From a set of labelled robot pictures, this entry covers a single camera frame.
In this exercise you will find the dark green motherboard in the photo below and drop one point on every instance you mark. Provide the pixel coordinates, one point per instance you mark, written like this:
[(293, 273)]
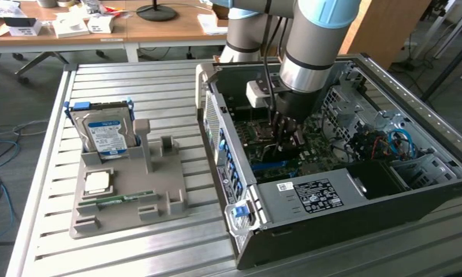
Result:
[(320, 150)]

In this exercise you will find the open white box black inside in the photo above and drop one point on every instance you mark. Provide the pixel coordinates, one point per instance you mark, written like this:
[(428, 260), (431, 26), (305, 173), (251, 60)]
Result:
[(25, 30)]

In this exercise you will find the wooden office desk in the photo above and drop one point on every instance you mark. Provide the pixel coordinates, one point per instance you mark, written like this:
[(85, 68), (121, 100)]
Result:
[(158, 31)]

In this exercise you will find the white box with round insert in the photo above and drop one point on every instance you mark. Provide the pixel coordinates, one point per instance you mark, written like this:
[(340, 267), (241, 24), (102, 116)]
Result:
[(71, 29)]

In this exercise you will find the white box with printed label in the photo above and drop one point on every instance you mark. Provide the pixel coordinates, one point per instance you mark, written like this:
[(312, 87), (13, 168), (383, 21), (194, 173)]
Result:
[(102, 26)]

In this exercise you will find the blue case release latch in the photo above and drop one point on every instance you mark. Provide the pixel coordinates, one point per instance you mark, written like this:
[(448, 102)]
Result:
[(241, 212)]

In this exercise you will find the tape roll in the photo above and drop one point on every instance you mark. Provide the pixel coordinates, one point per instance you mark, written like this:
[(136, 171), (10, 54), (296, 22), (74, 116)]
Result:
[(66, 3)]

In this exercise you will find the white power strip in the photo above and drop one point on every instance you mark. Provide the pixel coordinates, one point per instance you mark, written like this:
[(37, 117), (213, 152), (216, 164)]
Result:
[(411, 44)]

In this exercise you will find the white paper stack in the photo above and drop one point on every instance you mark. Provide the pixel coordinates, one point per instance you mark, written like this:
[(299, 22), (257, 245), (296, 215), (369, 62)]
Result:
[(212, 26)]

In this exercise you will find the printed paper sheets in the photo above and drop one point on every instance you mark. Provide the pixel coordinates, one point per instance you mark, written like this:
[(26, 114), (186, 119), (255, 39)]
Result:
[(5, 11)]

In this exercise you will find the gray cup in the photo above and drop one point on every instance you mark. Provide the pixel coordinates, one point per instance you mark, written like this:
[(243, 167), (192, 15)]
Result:
[(46, 3)]

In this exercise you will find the gray power supply with label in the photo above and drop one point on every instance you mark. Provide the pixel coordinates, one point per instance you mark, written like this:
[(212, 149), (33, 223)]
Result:
[(281, 202)]

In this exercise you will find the silver CPU chip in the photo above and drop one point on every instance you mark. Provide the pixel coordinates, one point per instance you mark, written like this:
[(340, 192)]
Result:
[(98, 183)]

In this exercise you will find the metal disk bay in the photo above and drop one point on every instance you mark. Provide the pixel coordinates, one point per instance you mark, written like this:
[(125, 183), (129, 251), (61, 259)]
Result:
[(428, 173)]

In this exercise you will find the black round lamp base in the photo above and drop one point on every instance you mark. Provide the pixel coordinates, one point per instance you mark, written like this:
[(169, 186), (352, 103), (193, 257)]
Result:
[(156, 14)]

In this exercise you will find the small gray chipset heatsink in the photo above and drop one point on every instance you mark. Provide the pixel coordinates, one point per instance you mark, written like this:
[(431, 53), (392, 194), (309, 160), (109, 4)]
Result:
[(315, 169)]

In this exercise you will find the long blue expansion slot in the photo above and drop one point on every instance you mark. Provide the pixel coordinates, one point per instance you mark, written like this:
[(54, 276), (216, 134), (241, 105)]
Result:
[(271, 167)]

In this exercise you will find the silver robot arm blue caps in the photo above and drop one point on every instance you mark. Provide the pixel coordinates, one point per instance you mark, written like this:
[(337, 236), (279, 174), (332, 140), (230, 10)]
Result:
[(316, 37)]

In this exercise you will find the green RAM stick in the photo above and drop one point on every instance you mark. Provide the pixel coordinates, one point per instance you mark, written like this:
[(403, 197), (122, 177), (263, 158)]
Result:
[(120, 198)]

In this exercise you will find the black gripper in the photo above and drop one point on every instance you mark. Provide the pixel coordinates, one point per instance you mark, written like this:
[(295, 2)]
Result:
[(297, 105)]

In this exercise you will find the gray plastic parts rack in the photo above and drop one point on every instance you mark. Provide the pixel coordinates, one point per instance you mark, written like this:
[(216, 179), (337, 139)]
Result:
[(138, 179)]

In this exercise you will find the blue card retention latch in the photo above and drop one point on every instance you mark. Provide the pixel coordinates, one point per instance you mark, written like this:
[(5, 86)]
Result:
[(229, 157), (234, 173), (221, 142)]

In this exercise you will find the clear plastic packaging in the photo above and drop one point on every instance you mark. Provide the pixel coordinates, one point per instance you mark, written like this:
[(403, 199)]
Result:
[(108, 10)]

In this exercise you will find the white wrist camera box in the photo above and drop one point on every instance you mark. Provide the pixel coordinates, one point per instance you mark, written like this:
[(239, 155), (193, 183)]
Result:
[(259, 95)]

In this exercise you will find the wooden cabinet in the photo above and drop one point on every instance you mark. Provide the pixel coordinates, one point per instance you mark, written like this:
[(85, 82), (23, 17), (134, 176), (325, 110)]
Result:
[(390, 29)]

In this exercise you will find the dark metal frame pole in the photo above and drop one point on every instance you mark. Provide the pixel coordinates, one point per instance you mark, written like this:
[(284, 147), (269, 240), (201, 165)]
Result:
[(447, 69)]

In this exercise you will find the open gray PC case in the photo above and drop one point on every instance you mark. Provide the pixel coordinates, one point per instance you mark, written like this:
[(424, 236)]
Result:
[(332, 231)]

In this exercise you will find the hard disk with blue caddy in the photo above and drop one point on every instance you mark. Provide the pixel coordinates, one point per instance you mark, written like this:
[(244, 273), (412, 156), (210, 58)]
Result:
[(105, 135)]

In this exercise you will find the short blue expansion slot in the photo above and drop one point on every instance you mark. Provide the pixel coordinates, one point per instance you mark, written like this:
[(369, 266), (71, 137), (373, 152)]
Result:
[(293, 174)]

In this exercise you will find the metal CPU socket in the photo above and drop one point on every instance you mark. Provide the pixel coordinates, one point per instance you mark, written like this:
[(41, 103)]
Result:
[(260, 131)]

